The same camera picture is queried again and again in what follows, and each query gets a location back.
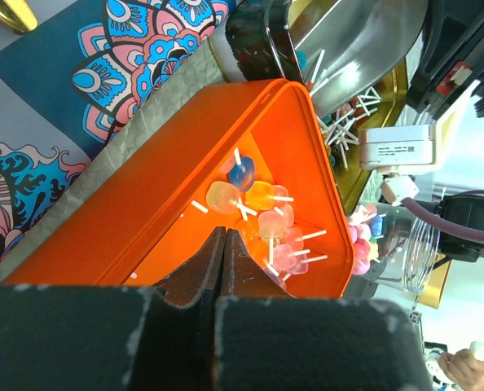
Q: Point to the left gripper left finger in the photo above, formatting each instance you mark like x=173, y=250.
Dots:
x=114, y=338

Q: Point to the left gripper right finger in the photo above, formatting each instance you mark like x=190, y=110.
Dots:
x=266, y=340

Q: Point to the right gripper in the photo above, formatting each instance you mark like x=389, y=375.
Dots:
x=452, y=57

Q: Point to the metal scoop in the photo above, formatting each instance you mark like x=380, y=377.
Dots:
x=355, y=44

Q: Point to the orange tin of lollipops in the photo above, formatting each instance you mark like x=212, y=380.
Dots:
x=150, y=216

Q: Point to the gold tin of lollipops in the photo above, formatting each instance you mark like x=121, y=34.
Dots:
x=254, y=43

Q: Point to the person hand in background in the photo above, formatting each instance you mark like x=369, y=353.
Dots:
x=463, y=369

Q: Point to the patterned blue placemat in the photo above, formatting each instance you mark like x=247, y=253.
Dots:
x=70, y=84

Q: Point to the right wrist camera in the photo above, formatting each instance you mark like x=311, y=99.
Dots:
x=395, y=147

